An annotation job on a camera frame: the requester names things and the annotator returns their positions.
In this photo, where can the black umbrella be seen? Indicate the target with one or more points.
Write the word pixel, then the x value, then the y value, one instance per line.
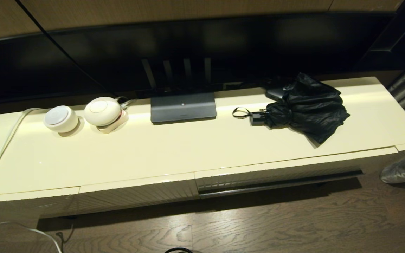
pixel 308 105

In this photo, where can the dark grey antenna router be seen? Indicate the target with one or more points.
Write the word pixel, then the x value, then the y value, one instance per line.
pixel 183 109

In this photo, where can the small black set-top box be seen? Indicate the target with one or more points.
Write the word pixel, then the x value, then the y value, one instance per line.
pixel 275 94

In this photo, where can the beige device base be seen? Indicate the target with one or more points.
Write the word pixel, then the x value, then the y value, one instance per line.
pixel 118 123

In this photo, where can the black flat television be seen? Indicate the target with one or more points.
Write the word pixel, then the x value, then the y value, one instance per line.
pixel 223 42

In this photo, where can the large white round device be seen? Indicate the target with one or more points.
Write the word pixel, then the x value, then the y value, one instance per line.
pixel 100 110

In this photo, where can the small white round speaker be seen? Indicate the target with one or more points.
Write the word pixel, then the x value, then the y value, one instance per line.
pixel 60 119

